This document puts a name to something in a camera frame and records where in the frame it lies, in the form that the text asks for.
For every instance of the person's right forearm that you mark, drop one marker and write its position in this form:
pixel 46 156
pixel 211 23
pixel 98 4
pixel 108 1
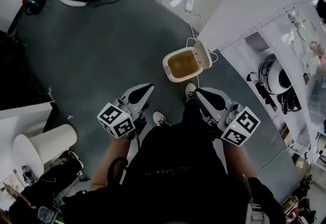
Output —
pixel 239 162

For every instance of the grey hand-held device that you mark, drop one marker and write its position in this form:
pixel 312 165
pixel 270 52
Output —
pixel 28 175

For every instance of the small black adapter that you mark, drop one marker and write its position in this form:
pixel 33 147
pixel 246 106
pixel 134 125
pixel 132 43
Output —
pixel 84 179

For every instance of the person's right white shoe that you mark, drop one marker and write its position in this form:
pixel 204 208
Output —
pixel 189 90

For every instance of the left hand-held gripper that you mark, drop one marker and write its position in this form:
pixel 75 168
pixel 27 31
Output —
pixel 115 121

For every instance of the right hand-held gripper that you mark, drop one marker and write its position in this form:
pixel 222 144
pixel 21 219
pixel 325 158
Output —
pixel 244 123

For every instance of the red and teal vacuum cleaner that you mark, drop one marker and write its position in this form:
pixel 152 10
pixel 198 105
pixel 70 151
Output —
pixel 33 0

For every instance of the white power adapter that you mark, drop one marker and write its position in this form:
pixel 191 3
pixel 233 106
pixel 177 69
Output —
pixel 189 4

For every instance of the person's black clothing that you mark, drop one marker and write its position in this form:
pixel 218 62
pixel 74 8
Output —
pixel 178 167

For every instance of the person's white shoe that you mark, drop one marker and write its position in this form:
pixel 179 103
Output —
pixel 189 90
pixel 160 118

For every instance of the white desk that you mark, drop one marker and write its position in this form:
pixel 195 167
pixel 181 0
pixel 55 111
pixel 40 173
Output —
pixel 23 118

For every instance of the black power strip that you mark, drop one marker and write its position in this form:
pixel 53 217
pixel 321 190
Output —
pixel 265 94

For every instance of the white ribbed bin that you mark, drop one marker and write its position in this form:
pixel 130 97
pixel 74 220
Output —
pixel 45 145

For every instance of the person's left forearm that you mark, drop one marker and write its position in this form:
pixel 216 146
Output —
pixel 102 167

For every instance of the person's left white shoe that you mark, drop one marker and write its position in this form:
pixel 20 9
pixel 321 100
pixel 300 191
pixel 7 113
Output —
pixel 160 118

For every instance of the white round helmet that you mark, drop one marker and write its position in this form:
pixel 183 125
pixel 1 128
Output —
pixel 278 78

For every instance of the cream trash bin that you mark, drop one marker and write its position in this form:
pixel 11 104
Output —
pixel 182 65

